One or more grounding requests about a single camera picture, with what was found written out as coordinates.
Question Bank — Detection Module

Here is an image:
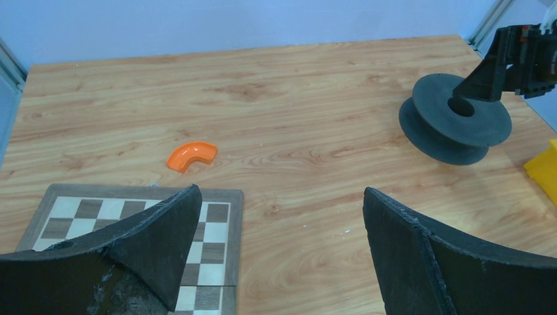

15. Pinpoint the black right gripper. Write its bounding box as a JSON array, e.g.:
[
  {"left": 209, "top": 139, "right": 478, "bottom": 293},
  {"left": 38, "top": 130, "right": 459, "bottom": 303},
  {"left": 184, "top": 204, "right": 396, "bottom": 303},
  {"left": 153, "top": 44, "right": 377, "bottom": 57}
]
[{"left": 452, "top": 24, "right": 556, "bottom": 102}]

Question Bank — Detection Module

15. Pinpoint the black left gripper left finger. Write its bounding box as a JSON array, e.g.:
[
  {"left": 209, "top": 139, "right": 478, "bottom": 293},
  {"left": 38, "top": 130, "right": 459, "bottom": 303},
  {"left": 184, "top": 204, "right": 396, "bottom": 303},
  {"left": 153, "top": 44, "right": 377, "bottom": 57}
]
[{"left": 1, "top": 185, "right": 202, "bottom": 314}]

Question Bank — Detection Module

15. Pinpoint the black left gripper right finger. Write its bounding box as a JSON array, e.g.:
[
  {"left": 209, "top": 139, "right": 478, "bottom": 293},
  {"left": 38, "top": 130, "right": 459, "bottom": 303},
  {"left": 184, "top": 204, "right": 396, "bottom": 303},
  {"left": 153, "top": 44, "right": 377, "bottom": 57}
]
[{"left": 363, "top": 187, "right": 556, "bottom": 314}]

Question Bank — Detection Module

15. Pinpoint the black cable spool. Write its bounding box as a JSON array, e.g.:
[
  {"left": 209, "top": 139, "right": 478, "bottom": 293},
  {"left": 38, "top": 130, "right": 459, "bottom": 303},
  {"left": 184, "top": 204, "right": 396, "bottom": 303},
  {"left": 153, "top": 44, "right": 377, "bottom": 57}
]
[{"left": 399, "top": 73, "right": 512, "bottom": 165}]

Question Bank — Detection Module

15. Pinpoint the wooden chessboard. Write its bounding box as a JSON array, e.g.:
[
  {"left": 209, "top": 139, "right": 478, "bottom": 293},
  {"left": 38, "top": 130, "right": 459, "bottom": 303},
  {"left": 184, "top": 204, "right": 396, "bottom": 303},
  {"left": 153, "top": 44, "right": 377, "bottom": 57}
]
[{"left": 16, "top": 184, "right": 243, "bottom": 314}]

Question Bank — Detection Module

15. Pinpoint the yellow plastic bin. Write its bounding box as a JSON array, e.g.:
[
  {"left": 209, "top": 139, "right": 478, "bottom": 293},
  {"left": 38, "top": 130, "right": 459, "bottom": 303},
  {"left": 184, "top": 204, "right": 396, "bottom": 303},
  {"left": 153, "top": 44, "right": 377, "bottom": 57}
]
[{"left": 524, "top": 139, "right": 556, "bottom": 205}]

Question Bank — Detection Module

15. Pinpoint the orange curved plastic piece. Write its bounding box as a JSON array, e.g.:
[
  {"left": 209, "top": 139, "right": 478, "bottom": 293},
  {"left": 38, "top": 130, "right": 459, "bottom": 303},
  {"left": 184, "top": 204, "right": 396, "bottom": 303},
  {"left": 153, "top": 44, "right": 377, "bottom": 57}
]
[{"left": 166, "top": 141, "right": 218, "bottom": 173}]

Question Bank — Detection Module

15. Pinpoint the aluminium frame post right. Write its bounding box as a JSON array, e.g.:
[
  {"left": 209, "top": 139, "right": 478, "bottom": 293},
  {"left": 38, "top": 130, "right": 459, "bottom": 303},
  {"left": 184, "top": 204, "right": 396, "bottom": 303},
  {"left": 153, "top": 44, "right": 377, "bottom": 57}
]
[{"left": 466, "top": 0, "right": 515, "bottom": 49}]

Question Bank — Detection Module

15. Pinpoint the aluminium frame post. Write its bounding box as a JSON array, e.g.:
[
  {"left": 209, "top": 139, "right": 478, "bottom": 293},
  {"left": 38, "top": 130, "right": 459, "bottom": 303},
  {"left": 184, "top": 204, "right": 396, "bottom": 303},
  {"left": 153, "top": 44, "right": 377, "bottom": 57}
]
[
  {"left": 466, "top": 0, "right": 515, "bottom": 49},
  {"left": 1, "top": 39, "right": 28, "bottom": 93}
]

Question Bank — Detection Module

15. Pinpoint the aluminium frame post left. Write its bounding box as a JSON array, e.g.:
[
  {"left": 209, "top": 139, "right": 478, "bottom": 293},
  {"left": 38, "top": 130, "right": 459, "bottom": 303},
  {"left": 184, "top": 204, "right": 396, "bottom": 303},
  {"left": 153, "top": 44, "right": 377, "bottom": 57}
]
[{"left": 1, "top": 39, "right": 28, "bottom": 93}]

